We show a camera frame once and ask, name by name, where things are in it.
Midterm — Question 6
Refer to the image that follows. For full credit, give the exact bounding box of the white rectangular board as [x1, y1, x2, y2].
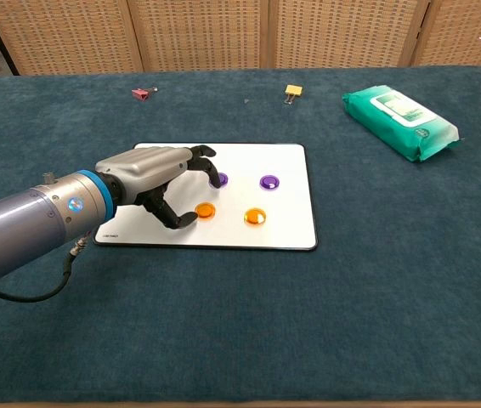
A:
[93, 142, 319, 252]

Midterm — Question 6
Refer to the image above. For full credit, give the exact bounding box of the orange round magnet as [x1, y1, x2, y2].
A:
[194, 202, 217, 221]
[243, 207, 267, 226]

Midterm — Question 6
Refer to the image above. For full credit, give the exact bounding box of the pink binder clip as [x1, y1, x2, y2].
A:
[131, 86, 159, 101]

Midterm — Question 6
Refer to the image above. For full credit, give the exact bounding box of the green wet wipes pack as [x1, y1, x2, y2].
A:
[341, 84, 465, 163]

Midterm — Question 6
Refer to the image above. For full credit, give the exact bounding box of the woven wooden folding screen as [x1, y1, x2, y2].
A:
[0, 0, 481, 77]

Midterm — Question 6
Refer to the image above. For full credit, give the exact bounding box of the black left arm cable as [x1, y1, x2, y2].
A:
[0, 236, 92, 304]

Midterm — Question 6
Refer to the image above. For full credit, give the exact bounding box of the yellow binder clip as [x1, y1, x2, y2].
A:
[283, 84, 303, 105]

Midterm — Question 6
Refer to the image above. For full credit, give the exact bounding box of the dark blue table mat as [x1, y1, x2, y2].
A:
[0, 64, 481, 405]

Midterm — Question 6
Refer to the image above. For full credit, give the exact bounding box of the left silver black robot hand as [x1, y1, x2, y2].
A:
[94, 144, 221, 230]

